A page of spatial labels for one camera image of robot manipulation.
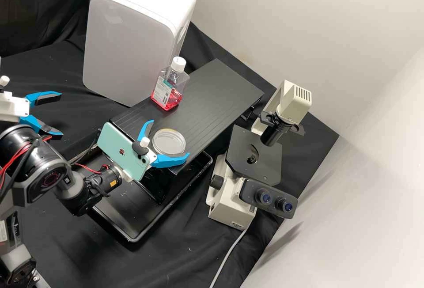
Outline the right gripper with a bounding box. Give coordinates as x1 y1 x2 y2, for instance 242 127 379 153
136 119 190 170

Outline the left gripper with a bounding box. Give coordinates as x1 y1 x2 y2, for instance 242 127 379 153
0 90 64 136

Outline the petri dish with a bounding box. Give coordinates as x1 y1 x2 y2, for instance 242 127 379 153
152 128 187 155

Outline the red liquid bottle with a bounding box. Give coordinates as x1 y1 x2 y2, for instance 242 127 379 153
151 57 190 111

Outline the black platform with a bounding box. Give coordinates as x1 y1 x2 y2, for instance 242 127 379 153
108 58 265 205

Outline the black tray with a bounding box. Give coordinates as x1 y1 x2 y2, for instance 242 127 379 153
87 150 214 243

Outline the cream microscope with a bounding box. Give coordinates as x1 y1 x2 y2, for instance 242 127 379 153
205 79 313 233

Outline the white box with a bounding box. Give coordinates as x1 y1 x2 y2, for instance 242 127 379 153
82 0 197 107

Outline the right wrist camera phone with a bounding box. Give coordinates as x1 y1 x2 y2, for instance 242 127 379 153
98 121 158 182

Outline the grey cable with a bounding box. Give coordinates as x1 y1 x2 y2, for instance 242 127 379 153
211 225 250 288

